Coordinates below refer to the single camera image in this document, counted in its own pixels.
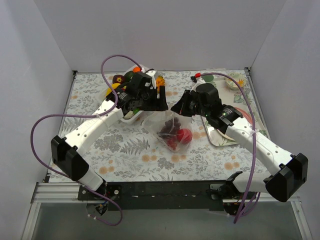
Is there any clear zip top bag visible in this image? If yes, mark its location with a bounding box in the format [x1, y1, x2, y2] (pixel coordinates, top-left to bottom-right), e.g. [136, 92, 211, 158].
[142, 110, 193, 153]

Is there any red apple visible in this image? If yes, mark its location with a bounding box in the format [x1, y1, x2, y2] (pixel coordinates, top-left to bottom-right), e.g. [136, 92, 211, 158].
[176, 128, 193, 145]

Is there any dark purple grape bunch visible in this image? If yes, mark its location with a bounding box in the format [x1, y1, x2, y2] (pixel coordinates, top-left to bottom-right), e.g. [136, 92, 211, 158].
[159, 117, 181, 135]

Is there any light red grape bunch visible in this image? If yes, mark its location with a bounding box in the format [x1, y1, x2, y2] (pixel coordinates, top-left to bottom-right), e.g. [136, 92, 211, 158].
[165, 138, 177, 151]

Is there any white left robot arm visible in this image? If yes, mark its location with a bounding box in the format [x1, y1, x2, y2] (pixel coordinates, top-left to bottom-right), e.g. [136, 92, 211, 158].
[51, 69, 168, 200]

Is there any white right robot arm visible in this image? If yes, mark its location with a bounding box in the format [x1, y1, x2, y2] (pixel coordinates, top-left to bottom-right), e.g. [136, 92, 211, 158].
[171, 83, 308, 202]

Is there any orange pineapple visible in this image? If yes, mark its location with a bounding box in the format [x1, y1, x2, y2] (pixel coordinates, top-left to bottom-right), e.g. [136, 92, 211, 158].
[156, 75, 166, 88]

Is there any pale cabbage wedge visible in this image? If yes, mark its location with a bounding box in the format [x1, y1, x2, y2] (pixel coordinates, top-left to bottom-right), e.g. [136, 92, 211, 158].
[123, 110, 135, 120]

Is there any white fruit basket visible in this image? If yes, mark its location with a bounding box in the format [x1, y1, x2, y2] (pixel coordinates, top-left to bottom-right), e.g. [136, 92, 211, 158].
[99, 64, 166, 125]

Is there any green cup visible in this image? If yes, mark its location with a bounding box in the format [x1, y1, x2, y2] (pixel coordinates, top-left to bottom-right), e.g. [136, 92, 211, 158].
[201, 74, 215, 83]

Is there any dark green avocado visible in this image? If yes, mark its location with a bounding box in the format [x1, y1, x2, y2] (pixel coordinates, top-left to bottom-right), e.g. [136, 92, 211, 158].
[124, 70, 135, 82]

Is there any orange fruit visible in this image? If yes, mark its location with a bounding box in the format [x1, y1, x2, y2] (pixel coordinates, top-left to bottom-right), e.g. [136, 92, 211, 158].
[132, 66, 141, 73]

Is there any floral serving tray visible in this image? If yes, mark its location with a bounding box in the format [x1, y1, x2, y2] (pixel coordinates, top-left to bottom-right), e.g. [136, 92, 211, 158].
[202, 73, 267, 147]

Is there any yellow banana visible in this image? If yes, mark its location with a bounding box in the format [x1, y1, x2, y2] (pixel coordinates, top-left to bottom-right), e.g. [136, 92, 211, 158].
[105, 83, 121, 97]

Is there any dark mangosteen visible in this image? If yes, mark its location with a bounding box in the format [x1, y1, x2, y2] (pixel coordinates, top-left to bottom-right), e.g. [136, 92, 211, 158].
[112, 74, 126, 84]

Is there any floral tablecloth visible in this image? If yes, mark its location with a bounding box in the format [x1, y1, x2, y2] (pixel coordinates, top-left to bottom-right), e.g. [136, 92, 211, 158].
[66, 70, 257, 182]

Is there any pink plate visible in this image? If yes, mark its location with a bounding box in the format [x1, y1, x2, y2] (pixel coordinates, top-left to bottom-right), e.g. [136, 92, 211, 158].
[217, 107, 253, 142]

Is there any floral bowl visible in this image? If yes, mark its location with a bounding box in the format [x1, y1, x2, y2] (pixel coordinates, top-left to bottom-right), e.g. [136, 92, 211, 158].
[225, 72, 248, 91]

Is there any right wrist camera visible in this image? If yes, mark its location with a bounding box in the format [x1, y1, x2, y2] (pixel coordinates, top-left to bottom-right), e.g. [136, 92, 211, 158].
[191, 73, 206, 91]

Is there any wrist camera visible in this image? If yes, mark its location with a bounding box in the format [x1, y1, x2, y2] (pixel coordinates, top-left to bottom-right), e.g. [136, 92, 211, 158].
[145, 68, 159, 89]
[191, 73, 206, 91]

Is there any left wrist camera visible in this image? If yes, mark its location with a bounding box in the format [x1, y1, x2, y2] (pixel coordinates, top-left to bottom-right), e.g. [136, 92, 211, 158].
[145, 68, 159, 89]

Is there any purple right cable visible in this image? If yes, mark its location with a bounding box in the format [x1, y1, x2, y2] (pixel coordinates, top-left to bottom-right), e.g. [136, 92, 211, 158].
[202, 72, 262, 224]

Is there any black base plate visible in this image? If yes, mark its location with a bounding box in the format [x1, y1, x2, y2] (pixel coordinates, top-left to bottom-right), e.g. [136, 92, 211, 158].
[77, 180, 251, 211]

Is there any aluminium frame rail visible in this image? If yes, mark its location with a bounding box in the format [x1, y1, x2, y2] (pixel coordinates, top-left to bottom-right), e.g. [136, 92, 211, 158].
[31, 182, 83, 204]

